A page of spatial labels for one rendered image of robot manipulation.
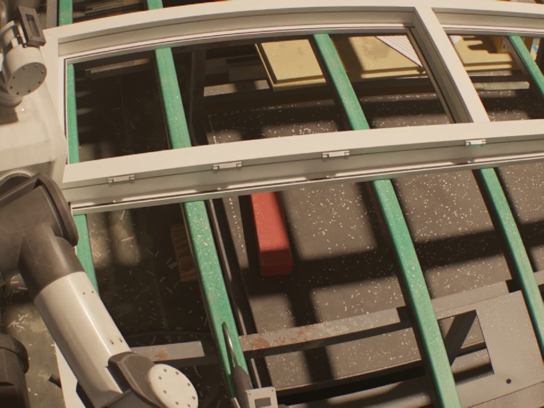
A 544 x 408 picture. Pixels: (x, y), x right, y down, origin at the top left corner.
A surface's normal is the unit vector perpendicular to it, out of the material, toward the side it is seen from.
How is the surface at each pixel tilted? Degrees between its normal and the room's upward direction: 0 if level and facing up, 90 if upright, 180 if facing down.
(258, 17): 90
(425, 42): 90
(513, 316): 0
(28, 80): 94
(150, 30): 90
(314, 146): 0
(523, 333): 0
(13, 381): 45
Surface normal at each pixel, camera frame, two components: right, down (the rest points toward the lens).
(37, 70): 0.44, 0.75
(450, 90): -0.98, 0.11
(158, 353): 0.06, -0.63
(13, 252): 0.47, 0.26
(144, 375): 0.71, -0.57
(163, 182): 0.19, 0.76
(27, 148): 0.53, 0.02
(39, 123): 0.32, -0.64
